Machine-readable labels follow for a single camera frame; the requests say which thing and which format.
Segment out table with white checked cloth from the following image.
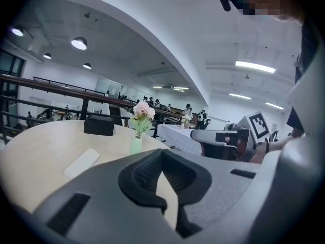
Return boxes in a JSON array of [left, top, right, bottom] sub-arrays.
[[156, 124, 204, 157]]

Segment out pink flowers with green leaves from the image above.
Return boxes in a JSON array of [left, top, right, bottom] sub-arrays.
[[128, 101, 156, 139]]

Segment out dark framed window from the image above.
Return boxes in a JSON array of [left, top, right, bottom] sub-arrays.
[[0, 49, 26, 137]]

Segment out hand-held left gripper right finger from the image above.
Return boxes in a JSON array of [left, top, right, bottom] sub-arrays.
[[161, 148, 263, 239]]

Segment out light green vase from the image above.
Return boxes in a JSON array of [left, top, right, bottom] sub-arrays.
[[129, 135, 143, 156]]

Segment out dark wooden railing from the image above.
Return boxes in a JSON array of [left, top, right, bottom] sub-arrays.
[[0, 73, 194, 143]]

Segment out flat white rectangular device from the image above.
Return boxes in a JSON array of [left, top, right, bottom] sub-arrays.
[[63, 148, 101, 180]]

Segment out black box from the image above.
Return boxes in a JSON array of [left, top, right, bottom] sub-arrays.
[[83, 114, 115, 137]]

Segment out white chair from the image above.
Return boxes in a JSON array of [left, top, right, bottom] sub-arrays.
[[119, 107, 136, 127]]

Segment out person's head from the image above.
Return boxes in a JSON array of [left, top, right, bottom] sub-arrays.
[[238, 0, 305, 22]]

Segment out person's right forearm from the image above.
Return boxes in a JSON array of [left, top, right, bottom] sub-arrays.
[[251, 135, 293, 164]]

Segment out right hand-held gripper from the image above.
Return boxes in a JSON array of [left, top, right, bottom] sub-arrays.
[[189, 110, 272, 163]]

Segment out small flower vase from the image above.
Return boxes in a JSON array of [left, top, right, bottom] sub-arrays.
[[180, 113, 191, 130]]

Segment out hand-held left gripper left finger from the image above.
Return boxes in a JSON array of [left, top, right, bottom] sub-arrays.
[[32, 148, 184, 244]]

